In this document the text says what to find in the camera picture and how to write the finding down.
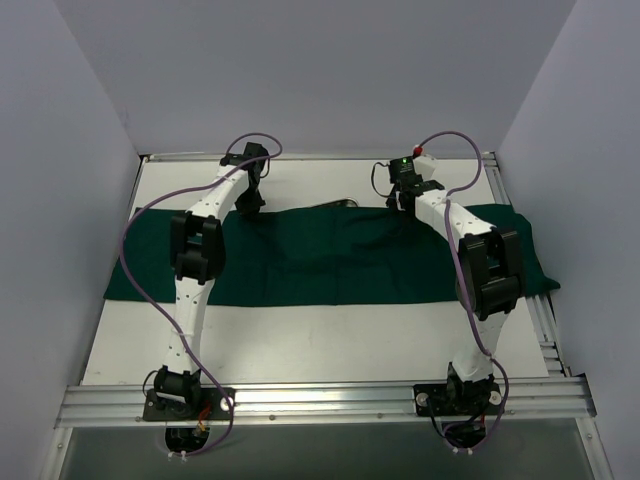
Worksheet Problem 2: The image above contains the dark green surgical cloth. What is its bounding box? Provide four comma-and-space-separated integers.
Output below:
124, 204, 560, 307

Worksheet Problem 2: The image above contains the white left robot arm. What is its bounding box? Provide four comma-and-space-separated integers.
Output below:
153, 142, 268, 419

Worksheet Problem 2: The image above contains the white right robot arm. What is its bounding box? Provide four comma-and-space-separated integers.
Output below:
387, 154, 526, 413

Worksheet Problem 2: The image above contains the stainless steel instrument tray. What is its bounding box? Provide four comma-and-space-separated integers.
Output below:
313, 198, 359, 208

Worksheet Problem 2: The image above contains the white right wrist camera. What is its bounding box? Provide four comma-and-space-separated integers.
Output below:
412, 145, 438, 180

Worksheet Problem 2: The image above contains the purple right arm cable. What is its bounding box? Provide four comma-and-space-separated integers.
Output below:
412, 130, 510, 451

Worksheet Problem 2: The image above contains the aluminium back frame rail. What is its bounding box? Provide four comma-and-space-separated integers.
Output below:
141, 152, 496, 163

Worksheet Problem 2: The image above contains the aluminium frame rail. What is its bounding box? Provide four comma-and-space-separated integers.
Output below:
141, 152, 496, 163
55, 377, 596, 428

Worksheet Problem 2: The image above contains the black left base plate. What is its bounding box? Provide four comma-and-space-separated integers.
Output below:
142, 387, 230, 422

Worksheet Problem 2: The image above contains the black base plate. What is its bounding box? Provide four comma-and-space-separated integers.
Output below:
413, 379, 503, 417
142, 387, 230, 422

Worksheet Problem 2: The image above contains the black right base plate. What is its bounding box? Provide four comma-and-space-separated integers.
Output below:
413, 379, 503, 417

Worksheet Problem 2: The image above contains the aluminium front frame rail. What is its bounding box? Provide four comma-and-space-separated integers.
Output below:
55, 377, 596, 428

